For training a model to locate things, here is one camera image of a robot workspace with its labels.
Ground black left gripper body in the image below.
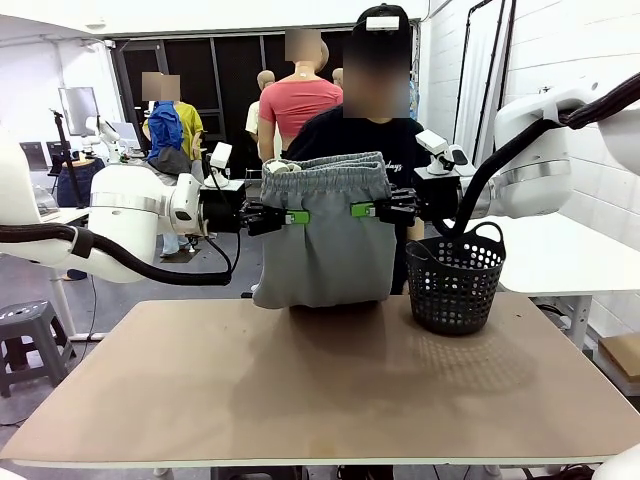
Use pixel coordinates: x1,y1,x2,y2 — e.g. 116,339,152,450
200,180,261,236

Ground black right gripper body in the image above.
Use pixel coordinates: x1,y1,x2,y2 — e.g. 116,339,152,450
414,177,464,224

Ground grey training pants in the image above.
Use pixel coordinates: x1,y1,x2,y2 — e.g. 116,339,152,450
252,152,396,310

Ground black perforated plastic basket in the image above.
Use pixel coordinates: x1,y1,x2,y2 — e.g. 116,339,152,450
404,221,507,336

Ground person's left forearm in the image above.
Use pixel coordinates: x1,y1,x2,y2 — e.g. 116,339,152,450
405,219,426,251

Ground beige mannequin cream shirt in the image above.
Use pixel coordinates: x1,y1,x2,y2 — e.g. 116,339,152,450
244,69,277,169

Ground person in black T-shirt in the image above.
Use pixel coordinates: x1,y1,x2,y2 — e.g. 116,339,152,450
287,29,426,296

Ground mannequin in yellow shirt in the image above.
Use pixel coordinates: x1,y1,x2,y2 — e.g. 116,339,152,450
172,74,206,161

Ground mannequin in red top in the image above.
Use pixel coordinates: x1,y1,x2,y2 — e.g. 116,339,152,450
258,27,346,166

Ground large white side table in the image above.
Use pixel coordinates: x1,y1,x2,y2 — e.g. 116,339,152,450
492,212,640,351

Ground white sheet on black stand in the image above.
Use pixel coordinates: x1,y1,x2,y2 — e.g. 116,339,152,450
451,0,517,164

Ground small white background robot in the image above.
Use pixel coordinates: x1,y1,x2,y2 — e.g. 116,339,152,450
83,115,121,164

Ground mannequin legs blue jeans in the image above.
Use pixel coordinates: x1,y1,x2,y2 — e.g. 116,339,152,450
56,157,107,209

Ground black tripod stand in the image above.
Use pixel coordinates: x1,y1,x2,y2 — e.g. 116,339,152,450
48,108,87,209

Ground grey monitor screen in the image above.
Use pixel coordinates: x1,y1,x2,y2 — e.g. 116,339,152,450
58,87,100,136

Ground black cap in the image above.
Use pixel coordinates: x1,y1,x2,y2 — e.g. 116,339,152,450
352,3,410,39

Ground grey plastic stool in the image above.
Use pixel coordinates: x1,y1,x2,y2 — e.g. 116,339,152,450
0,299,77,399

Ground brown cardboard box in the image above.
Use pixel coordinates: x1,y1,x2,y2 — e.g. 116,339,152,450
597,332,640,396

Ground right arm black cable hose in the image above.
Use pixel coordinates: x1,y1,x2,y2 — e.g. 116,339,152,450
432,72,640,236

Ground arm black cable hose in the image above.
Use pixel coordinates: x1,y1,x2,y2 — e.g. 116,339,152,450
432,72,640,236
0,223,241,287

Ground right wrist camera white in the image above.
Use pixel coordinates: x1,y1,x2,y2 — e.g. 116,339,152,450
414,129,469,176

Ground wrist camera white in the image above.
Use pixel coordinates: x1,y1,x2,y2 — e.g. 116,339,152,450
414,129,469,176
208,142,234,189

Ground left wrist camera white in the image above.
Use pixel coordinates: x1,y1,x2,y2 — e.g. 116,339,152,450
208,142,234,189

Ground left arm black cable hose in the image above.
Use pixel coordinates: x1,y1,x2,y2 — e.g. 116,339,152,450
0,223,241,287

